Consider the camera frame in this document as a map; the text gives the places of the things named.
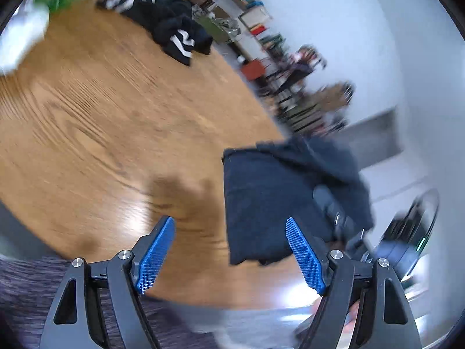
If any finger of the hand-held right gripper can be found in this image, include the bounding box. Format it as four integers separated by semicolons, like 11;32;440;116
312;185;364;242

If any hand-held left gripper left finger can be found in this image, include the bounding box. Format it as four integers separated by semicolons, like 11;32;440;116
39;216;177;349

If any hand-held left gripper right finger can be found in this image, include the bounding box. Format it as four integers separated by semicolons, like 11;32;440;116
285;217;422;349

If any navy T-shirt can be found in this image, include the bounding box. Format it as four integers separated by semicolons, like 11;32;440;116
221;136;375;267

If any black white-striped knit sweater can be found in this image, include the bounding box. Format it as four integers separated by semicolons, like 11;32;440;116
95;0;214;67

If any olive suitcase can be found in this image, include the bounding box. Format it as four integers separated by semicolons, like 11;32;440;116
280;104;324;135

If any brown cardboard box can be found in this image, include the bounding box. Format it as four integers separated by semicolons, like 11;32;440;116
309;82;356;115

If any black wheeled cart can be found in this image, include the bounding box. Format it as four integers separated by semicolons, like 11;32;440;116
267;45;328;100

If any person's mottled purple sweater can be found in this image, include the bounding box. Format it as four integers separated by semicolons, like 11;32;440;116
0;256;222;349

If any orange paper bag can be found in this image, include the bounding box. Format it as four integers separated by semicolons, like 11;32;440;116
240;59;265;82

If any cream storage box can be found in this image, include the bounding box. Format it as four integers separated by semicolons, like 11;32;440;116
238;7;273;30

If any olive cardboard box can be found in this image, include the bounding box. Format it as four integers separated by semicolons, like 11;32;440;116
198;15;241;45

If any white crumpled cloth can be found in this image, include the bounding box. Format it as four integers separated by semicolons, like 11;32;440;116
0;7;51;77

